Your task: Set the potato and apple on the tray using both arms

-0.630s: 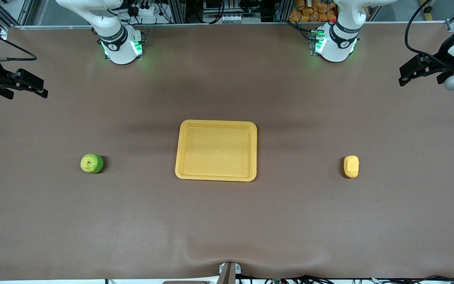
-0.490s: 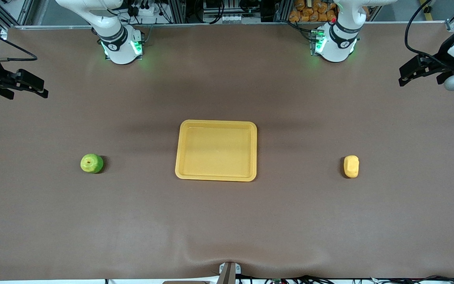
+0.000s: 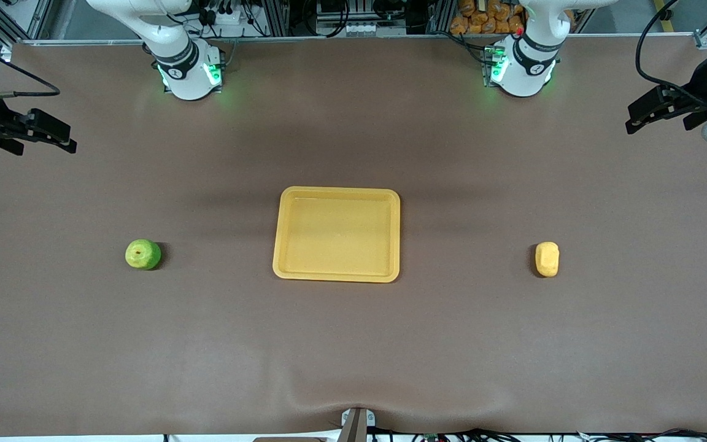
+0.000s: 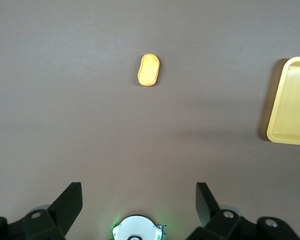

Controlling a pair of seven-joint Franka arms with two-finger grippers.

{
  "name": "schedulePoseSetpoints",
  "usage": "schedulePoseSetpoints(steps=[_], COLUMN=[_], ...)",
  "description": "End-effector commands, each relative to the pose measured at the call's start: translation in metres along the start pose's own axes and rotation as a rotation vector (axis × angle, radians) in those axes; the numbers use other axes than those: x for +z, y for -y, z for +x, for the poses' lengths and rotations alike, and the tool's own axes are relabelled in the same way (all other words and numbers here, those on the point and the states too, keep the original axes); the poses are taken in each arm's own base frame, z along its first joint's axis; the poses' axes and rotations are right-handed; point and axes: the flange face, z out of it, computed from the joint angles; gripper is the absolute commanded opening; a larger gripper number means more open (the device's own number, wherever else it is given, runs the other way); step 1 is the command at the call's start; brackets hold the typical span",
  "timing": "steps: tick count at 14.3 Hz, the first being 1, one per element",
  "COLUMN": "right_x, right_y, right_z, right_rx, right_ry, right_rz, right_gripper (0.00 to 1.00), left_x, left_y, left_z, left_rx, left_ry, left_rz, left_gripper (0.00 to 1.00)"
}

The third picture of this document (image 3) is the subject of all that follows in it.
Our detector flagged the green apple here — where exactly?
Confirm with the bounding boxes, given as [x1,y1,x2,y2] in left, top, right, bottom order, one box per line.
[125,239,162,271]

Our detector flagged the yellow potato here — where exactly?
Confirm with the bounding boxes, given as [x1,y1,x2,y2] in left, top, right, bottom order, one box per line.
[535,241,560,278]

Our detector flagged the yellow plastic tray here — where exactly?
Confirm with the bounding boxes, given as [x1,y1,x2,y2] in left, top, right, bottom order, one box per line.
[272,186,401,284]

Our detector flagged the orange bagged goods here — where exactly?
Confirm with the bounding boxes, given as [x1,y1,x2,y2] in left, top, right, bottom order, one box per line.
[449,0,527,35]

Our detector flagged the white power strip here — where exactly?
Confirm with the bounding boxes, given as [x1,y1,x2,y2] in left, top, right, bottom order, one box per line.
[203,5,247,27]

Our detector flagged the black electronics rack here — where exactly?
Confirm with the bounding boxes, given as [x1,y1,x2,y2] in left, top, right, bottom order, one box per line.
[314,0,404,36]

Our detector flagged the brown table cover mat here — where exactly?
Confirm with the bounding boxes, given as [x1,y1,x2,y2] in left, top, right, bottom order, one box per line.
[0,36,707,438]

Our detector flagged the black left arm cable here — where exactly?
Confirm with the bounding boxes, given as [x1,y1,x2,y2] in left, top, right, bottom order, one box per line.
[635,0,707,106]

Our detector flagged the aluminium frame post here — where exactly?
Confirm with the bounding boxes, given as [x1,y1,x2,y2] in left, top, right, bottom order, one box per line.
[261,0,290,37]
[429,0,456,35]

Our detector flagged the metal table edge bracket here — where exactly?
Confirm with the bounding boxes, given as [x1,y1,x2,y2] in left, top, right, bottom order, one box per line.
[339,407,377,442]

